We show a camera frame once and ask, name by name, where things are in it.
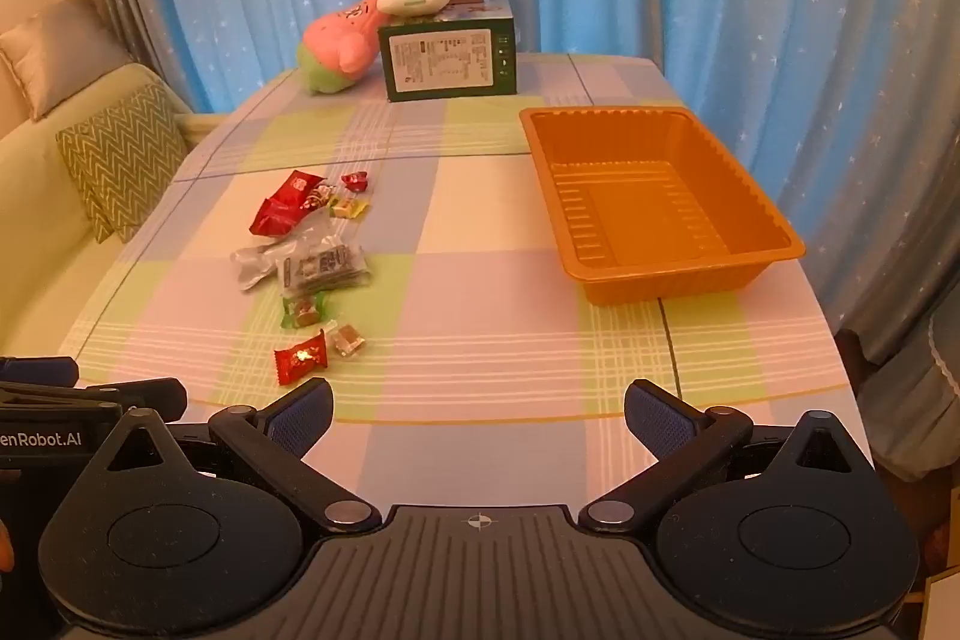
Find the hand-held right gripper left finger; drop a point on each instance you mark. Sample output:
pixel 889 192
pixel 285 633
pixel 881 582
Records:
pixel 300 419

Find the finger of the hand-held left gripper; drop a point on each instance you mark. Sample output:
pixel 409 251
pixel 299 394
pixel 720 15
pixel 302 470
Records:
pixel 37 370
pixel 150 400

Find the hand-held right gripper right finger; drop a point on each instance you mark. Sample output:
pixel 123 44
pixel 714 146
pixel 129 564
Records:
pixel 660 419

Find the green candy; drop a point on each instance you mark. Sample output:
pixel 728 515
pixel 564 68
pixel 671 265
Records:
pixel 304 310

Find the dark print snack packet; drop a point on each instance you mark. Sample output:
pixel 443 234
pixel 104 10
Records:
pixel 322 269

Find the orange plastic tray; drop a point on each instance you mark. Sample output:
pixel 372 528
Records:
pixel 637 212

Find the large red snack packet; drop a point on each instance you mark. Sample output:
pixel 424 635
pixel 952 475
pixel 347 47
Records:
pixel 281 209

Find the yellow green snack packet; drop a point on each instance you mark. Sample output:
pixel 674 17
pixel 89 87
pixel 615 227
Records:
pixel 349 207

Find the brown candy in clear wrapper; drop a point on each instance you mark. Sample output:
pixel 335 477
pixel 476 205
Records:
pixel 346 341

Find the light green sofa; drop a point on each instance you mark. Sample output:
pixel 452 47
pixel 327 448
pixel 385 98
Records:
pixel 30 220

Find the silver snack packet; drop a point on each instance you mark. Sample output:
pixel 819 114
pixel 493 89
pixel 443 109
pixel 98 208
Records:
pixel 259 261

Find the clear plastic snack packet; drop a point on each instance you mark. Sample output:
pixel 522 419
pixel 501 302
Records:
pixel 315 233

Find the pastel checked tablecloth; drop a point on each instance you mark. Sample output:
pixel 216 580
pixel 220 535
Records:
pixel 465 325

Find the green chevron cushion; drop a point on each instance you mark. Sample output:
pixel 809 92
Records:
pixel 120 153

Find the small red candy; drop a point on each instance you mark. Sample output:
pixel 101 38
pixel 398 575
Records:
pixel 355 181

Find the dusty blue lace-trimmed cloth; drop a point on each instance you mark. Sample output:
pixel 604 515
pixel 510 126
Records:
pixel 915 385

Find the grey cushion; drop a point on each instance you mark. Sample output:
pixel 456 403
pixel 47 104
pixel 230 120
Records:
pixel 60 48

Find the white card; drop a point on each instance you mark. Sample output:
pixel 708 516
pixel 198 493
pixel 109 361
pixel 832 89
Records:
pixel 943 610

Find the pink and green plush toy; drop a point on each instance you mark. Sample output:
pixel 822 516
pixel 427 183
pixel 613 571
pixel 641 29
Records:
pixel 341 44

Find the green and white carton box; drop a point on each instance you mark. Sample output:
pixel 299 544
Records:
pixel 450 59

